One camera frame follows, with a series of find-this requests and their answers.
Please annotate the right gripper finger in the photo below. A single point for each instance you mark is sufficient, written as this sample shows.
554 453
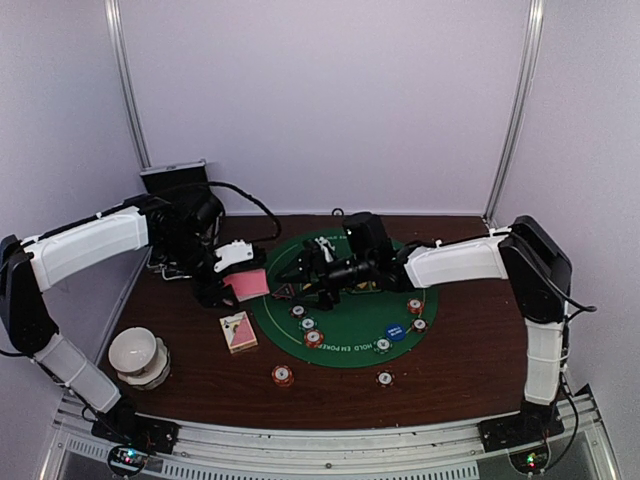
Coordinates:
298 269
328 297

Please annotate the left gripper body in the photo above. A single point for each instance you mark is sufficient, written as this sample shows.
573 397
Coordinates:
206 291

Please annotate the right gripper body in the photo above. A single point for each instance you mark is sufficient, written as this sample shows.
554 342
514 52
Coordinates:
340 275

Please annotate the red black triangular dealer button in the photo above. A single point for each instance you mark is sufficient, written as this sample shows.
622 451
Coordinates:
285 291

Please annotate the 20 chips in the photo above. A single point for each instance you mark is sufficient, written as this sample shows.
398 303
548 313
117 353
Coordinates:
307 324

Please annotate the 100 chips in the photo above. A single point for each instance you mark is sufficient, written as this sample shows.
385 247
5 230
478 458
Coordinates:
298 311

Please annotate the red-backed playing card deck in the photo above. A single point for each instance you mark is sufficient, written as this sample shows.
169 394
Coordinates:
248 285

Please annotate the red chips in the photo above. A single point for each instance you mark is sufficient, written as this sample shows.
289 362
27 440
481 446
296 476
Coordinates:
313 338

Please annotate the green chips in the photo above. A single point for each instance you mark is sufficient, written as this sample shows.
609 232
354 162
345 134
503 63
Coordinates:
382 345

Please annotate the blue small blind button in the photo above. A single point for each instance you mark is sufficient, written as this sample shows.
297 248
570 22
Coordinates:
395 332

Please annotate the red chips mat edge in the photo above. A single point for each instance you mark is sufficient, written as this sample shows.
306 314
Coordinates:
415 306

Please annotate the red 5 chip stack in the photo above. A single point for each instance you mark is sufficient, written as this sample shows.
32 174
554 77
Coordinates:
282 375

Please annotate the placed 100 chip stack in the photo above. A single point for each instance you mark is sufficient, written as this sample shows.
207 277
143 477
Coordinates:
385 378

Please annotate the orange black 100 chip stack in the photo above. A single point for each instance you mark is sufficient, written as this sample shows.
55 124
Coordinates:
419 325

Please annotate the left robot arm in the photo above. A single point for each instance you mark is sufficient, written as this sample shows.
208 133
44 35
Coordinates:
31 267

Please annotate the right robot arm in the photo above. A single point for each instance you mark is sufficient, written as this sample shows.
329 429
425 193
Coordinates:
521 254

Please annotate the round green poker mat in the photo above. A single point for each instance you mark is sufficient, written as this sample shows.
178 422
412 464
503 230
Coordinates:
352 326

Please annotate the card deck box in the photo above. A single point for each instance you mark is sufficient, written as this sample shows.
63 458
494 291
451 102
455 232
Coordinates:
238 332

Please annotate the white ceramic bowl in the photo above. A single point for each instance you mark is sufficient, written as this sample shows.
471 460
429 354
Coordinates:
130 352

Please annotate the stacked white bowls below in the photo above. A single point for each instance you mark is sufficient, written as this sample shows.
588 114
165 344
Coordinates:
154 374

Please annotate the aluminium poker case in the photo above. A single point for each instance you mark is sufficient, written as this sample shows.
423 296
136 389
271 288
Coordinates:
198 207

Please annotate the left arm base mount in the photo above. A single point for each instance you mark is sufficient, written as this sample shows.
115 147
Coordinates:
148 434

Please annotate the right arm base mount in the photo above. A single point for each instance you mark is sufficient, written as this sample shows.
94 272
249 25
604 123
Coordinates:
516 430

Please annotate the left aluminium frame post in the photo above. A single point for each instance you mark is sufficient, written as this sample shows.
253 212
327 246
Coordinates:
116 32

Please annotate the aluminium frame post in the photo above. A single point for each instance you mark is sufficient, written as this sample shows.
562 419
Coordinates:
116 32
526 75

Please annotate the front aluminium rail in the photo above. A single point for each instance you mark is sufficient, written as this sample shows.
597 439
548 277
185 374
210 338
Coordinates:
453 450

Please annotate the right aluminium frame post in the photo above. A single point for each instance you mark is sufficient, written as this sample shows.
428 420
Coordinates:
526 75

